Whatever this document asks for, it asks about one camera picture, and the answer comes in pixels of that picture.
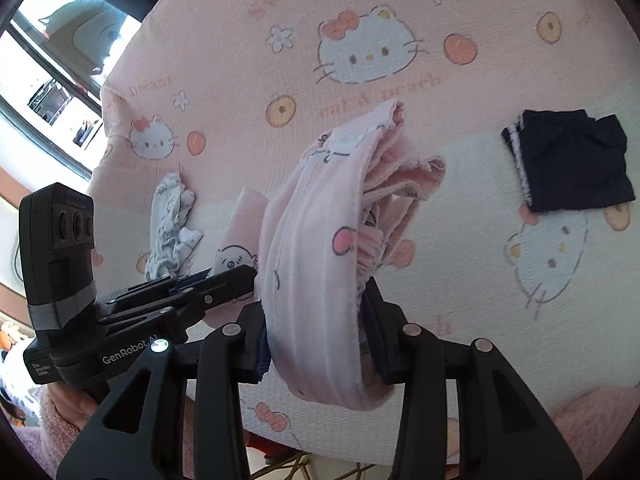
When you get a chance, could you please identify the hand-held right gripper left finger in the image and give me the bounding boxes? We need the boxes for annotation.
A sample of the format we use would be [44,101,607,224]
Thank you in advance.
[57,302,273,480]

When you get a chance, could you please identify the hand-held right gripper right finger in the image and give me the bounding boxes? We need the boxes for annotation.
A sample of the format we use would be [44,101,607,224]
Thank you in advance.
[362,275,583,480]

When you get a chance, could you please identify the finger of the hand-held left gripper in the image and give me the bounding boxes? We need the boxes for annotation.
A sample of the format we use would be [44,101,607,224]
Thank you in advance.
[100,266,258,326]
[107,271,226,306]

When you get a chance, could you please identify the white printed pants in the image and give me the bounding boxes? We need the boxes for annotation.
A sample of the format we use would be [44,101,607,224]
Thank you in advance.
[145,172,203,281]

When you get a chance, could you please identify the pink printed pants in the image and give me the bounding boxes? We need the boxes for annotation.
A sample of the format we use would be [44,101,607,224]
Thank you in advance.
[215,99,447,406]

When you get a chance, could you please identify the person's left forearm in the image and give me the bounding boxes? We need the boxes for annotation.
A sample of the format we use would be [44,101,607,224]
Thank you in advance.
[10,385,96,478]

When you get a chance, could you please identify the folded navy clothes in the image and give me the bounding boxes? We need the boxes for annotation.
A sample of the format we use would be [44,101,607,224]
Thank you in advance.
[501,109,630,213]

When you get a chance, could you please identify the person's left hand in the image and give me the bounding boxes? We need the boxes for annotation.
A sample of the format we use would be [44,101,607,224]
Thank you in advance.
[52,385,108,426]

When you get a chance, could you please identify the red sock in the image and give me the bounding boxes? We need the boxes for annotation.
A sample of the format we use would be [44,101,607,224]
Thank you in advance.
[245,432,281,456]

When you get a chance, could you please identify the pink and white printed blanket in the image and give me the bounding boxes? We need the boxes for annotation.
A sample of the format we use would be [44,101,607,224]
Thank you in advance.
[90,0,640,466]

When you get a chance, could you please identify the window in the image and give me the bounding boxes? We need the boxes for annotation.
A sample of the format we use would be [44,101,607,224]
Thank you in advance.
[0,0,146,181]

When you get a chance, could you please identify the pink fluffy cloth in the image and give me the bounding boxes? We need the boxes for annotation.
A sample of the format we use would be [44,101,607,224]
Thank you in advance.
[547,389,640,466]

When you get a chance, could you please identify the gold wire stool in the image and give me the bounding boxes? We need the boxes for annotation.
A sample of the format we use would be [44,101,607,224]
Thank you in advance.
[250,452,401,480]

